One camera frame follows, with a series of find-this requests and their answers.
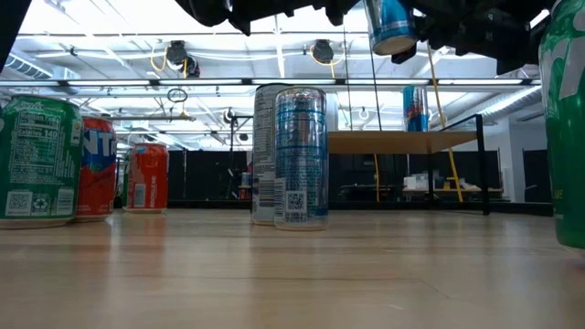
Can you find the green Sprite soda can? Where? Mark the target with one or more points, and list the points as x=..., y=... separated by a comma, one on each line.
x=566, y=137
x=36, y=160

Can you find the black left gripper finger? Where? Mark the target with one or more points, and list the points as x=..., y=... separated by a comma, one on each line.
x=329, y=7

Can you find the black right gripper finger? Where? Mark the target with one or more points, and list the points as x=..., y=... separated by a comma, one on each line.
x=404, y=55

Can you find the white Celsius drink can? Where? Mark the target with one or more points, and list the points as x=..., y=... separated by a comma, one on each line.
x=262, y=151

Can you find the wooden shelf black metal legs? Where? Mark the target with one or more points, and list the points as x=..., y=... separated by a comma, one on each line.
x=388, y=142

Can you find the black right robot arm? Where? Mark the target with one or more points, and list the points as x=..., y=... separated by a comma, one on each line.
x=521, y=41

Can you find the orange Fanta soda can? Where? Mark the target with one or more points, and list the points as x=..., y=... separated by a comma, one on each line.
x=148, y=178
x=98, y=173

